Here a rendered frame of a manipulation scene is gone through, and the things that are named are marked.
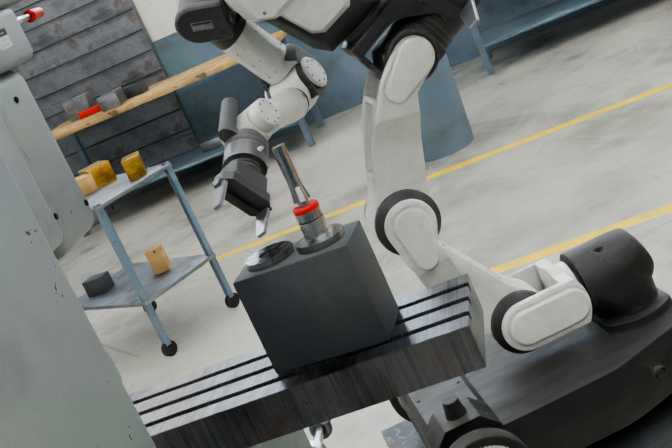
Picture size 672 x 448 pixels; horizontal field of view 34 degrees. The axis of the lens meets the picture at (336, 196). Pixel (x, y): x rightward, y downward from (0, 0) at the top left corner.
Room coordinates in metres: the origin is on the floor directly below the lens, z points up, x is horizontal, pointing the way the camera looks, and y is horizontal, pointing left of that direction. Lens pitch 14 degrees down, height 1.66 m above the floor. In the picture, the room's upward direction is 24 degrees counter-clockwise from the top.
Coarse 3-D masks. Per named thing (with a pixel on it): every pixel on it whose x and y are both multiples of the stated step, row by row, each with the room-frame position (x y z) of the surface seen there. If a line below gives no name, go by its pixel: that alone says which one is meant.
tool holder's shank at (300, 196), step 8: (280, 144) 1.81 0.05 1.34; (280, 152) 1.79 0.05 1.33; (280, 160) 1.79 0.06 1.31; (288, 160) 1.79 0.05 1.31; (280, 168) 1.80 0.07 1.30; (288, 168) 1.79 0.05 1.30; (288, 176) 1.79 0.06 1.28; (296, 176) 1.79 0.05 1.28; (288, 184) 1.80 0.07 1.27; (296, 184) 1.79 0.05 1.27; (296, 192) 1.79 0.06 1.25; (304, 192) 1.79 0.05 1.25; (296, 200) 1.79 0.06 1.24; (304, 200) 1.79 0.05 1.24
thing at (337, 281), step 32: (352, 224) 1.83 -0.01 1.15; (256, 256) 1.85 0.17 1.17; (288, 256) 1.80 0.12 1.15; (320, 256) 1.74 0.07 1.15; (352, 256) 1.73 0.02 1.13; (256, 288) 1.79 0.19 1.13; (288, 288) 1.77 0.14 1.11; (320, 288) 1.75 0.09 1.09; (352, 288) 1.73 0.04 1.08; (384, 288) 1.81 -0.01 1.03; (256, 320) 1.80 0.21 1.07; (288, 320) 1.78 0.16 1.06; (320, 320) 1.76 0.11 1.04; (352, 320) 1.74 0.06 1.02; (384, 320) 1.74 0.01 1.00; (288, 352) 1.79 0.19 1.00; (320, 352) 1.77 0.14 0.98
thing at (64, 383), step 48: (0, 192) 1.43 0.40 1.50; (0, 240) 1.38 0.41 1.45; (0, 288) 1.32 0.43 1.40; (48, 288) 1.43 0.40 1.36; (0, 336) 1.27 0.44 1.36; (48, 336) 1.37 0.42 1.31; (96, 336) 1.48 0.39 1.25; (0, 384) 1.23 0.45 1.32; (48, 384) 1.32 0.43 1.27; (96, 384) 1.42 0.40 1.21; (0, 432) 1.18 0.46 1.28; (48, 432) 1.26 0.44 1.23; (96, 432) 1.36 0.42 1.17; (144, 432) 1.47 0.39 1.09
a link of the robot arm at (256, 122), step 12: (228, 108) 2.16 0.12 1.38; (252, 108) 2.15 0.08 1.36; (264, 108) 2.15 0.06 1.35; (276, 108) 2.18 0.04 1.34; (228, 120) 2.13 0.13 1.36; (240, 120) 2.16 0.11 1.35; (252, 120) 2.14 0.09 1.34; (264, 120) 2.13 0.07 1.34; (276, 120) 2.15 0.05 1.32; (228, 132) 2.11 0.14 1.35; (240, 132) 2.11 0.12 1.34; (252, 132) 2.11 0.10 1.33; (264, 132) 2.15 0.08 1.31; (264, 144) 2.11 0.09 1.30
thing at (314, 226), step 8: (320, 208) 1.80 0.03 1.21; (296, 216) 1.79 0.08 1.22; (304, 216) 1.78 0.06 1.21; (312, 216) 1.78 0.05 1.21; (320, 216) 1.79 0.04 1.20; (304, 224) 1.78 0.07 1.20; (312, 224) 1.78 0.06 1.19; (320, 224) 1.78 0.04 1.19; (328, 224) 1.80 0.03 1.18; (304, 232) 1.79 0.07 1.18; (312, 232) 1.78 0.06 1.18; (320, 232) 1.78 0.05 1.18; (328, 232) 1.79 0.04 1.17; (312, 240) 1.78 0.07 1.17
